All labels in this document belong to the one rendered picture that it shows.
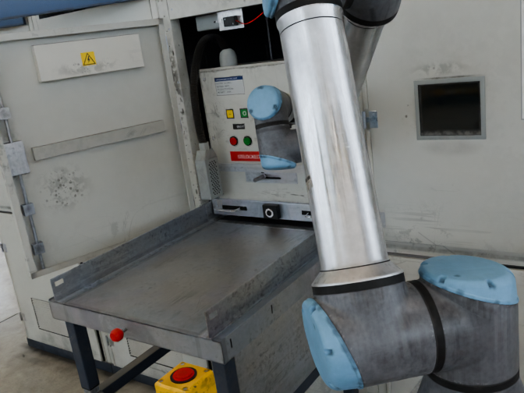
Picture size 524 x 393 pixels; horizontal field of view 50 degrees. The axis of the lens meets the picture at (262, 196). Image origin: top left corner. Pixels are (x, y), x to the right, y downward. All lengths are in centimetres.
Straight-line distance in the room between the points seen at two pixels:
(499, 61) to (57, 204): 136
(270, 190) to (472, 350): 115
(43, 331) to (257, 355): 198
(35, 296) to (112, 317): 169
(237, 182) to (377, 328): 124
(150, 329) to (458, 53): 102
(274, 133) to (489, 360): 77
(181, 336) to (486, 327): 70
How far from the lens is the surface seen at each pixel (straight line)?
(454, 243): 166
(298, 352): 162
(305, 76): 93
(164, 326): 140
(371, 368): 89
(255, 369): 145
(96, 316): 157
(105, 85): 197
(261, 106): 145
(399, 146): 163
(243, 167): 194
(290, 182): 189
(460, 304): 93
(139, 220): 206
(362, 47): 116
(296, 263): 157
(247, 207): 202
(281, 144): 145
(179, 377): 108
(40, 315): 324
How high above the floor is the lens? 147
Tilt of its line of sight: 16 degrees down
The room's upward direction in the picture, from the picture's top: 8 degrees counter-clockwise
